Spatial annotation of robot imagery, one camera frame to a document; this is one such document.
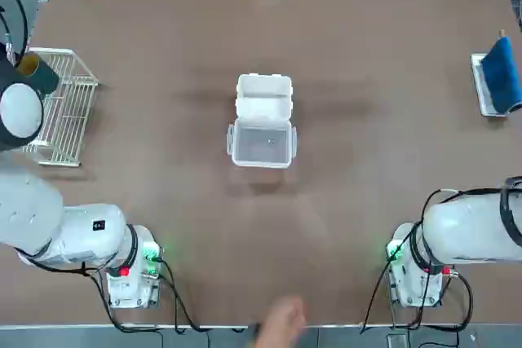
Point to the dark green cylinder cup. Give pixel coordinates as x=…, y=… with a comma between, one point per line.
x=41, y=75

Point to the blue cloth roll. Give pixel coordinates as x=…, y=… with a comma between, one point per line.
x=503, y=75

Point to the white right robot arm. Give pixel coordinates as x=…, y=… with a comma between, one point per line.
x=461, y=234

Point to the white preservation box with lid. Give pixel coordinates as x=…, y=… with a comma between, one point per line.
x=261, y=99

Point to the white rectangular tray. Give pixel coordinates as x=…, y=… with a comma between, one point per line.
x=479, y=79

